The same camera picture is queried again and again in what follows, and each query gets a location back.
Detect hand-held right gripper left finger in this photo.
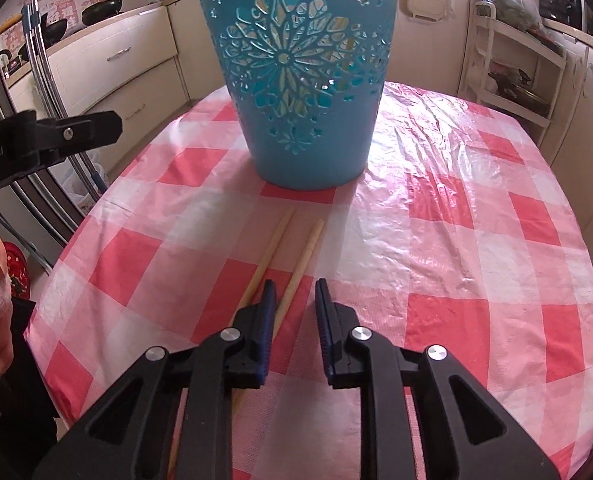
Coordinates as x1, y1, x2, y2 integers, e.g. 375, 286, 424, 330
31, 279, 278, 480

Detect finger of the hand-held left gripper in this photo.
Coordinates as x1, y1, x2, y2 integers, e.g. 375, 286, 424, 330
35, 111, 124, 157

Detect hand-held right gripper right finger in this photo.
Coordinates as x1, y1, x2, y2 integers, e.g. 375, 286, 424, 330
315, 278, 562, 480

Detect tan bamboo chopstick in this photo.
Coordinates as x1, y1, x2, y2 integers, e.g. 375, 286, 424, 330
166, 208, 297, 480
229, 217, 325, 416

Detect blue cutout plastic basket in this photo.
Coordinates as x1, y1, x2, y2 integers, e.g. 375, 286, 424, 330
191, 0, 408, 192

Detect white plastic bag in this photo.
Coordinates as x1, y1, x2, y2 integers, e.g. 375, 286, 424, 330
58, 154, 108, 217

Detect cream drawer cabinet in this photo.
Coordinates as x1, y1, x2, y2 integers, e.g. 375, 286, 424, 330
44, 4, 200, 130

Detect black wok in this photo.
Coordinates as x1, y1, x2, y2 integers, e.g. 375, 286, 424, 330
19, 18, 70, 62

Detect black frying pan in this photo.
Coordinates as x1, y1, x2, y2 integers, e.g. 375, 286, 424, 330
80, 0, 148, 27

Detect red patterned bag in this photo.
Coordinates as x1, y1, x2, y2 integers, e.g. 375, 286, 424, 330
0, 241, 33, 302

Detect red white checkered tablecloth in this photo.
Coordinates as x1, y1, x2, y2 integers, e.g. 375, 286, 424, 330
24, 80, 593, 480

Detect person's black pants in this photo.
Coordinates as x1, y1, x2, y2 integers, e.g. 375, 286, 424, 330
0, 295, 60, 480

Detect dark pan on shelf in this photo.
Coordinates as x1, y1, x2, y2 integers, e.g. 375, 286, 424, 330
486, 70, 553, 117

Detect cream counter cabinet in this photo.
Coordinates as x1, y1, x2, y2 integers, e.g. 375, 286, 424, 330
536, 14, 593, 233

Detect white shelf rack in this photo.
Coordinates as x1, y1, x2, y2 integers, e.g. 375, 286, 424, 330
470, 0, 568, 147

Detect plastic bag of greens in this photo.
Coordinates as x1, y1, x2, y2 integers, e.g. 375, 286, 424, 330
479, 0, 545, 32

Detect chrome handle bars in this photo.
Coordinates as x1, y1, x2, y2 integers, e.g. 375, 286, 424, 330
23, 0, 106, 197

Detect cream wall cabinets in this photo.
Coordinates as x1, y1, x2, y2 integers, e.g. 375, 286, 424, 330
393, 0, 482, 97

